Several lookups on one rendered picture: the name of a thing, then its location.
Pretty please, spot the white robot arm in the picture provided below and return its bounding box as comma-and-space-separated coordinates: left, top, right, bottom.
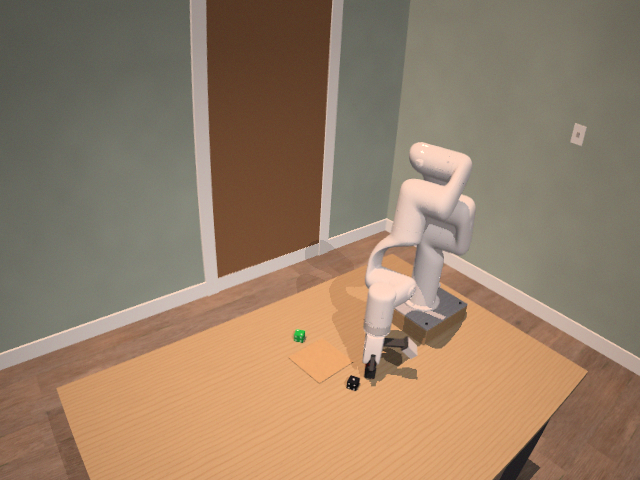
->
364, 142, 476, 336

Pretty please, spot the black die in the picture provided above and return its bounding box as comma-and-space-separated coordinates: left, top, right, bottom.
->
347, 375, 360, 391

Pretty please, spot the tan flat mat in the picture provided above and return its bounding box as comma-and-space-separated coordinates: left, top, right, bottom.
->
289, 338, 354, 384

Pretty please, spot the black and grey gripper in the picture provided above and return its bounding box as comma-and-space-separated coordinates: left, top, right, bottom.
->
362, 326, 390, 379

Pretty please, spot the green die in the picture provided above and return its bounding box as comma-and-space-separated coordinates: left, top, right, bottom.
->
294, 329, 305, 343

